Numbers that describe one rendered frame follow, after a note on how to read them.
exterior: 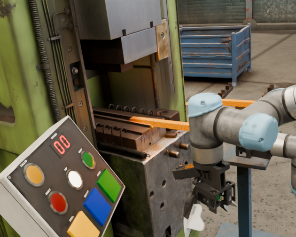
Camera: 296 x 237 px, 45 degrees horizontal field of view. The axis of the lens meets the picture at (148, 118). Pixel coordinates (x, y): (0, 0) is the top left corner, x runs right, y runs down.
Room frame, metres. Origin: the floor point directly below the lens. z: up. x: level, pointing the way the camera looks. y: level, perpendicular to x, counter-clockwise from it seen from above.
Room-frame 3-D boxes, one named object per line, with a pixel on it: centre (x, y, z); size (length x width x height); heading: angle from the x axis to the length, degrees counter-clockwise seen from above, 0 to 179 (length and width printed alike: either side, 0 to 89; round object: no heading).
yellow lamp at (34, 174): (0.72, 0.27, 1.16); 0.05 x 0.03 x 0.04; 141
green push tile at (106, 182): (0.89, 0.14, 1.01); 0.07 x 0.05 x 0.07; 166
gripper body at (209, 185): (0.74, -0.13, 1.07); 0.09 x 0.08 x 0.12; 36
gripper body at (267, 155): (1.07, -0.34, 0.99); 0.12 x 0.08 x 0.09; 51
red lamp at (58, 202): (0.71, 0.23, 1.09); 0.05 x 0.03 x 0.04; 141
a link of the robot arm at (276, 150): (1.02, -0.41, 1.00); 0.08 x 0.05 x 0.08; 141
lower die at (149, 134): (1.45, 0.16, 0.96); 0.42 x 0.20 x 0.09; 51
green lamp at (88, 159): (0.90, 0.18, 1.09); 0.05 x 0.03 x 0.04; 141
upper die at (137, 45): (1.45, 0.16, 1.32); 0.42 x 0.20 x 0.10; 51
